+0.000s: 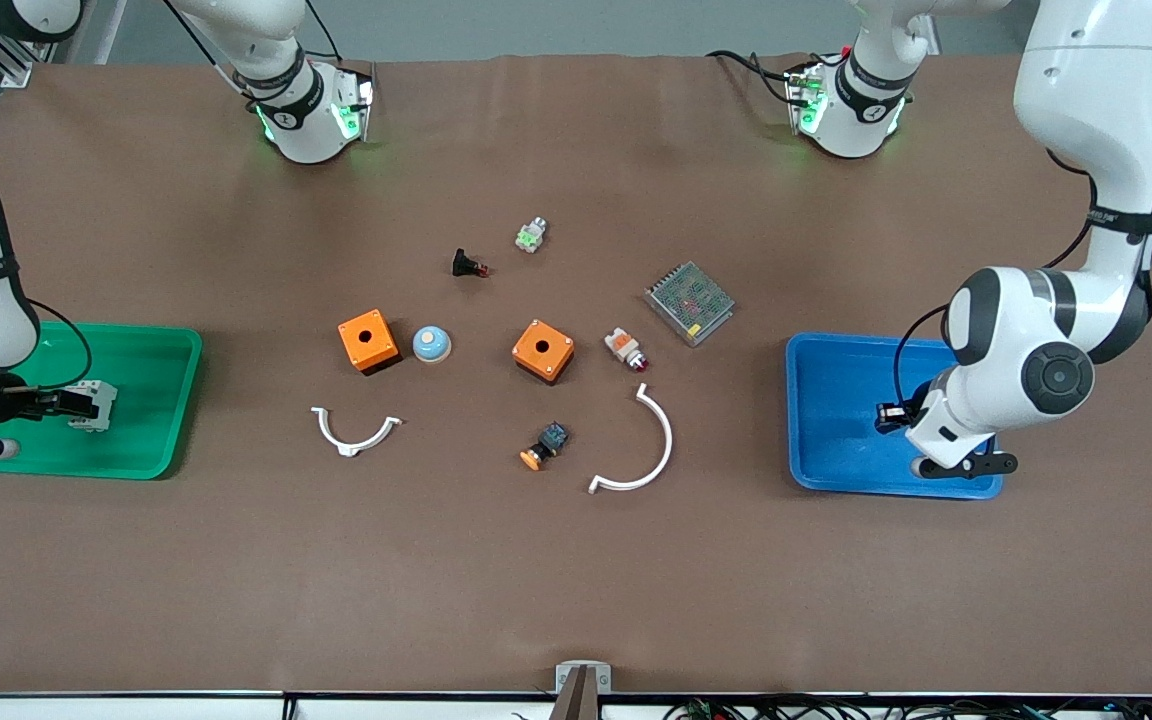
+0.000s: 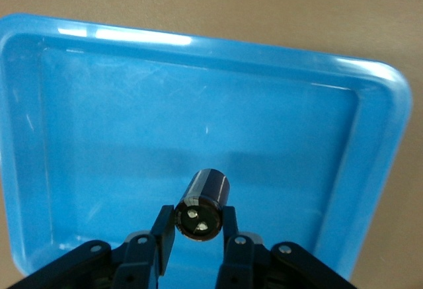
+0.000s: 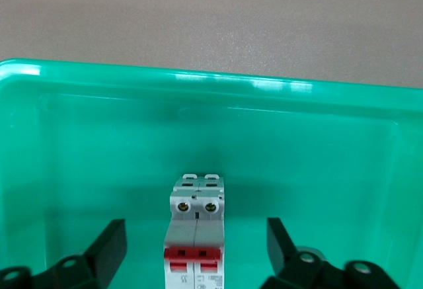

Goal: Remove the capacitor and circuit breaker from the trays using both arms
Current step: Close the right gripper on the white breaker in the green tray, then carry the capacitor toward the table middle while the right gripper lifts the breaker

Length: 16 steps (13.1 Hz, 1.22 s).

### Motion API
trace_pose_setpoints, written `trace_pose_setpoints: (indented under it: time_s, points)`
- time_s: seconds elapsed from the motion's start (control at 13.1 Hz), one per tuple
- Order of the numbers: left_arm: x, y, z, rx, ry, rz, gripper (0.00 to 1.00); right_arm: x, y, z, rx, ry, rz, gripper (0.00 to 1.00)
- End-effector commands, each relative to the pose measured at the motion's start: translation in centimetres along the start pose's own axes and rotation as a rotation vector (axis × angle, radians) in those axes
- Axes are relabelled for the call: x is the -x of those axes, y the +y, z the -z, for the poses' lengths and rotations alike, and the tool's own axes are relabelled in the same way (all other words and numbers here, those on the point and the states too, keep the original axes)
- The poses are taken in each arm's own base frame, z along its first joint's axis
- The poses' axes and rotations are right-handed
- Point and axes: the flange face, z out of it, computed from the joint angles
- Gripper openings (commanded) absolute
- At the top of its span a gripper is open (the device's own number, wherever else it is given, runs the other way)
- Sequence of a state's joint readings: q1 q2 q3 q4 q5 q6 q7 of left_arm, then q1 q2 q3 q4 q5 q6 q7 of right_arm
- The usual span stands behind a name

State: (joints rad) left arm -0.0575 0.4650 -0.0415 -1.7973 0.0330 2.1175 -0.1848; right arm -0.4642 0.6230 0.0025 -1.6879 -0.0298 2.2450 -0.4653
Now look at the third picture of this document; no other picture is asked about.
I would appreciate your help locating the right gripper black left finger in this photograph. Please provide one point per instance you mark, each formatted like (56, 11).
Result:
(105, 252)

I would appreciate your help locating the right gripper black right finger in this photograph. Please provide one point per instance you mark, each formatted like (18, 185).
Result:
(281, 252)

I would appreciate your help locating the white circuit breaker red switch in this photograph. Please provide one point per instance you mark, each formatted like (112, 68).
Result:
(195, 232)

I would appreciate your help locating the green plastic tray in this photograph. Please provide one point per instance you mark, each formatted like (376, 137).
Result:
(99, 153)

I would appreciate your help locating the brown table mat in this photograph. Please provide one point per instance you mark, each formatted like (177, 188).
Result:
(198, 21)

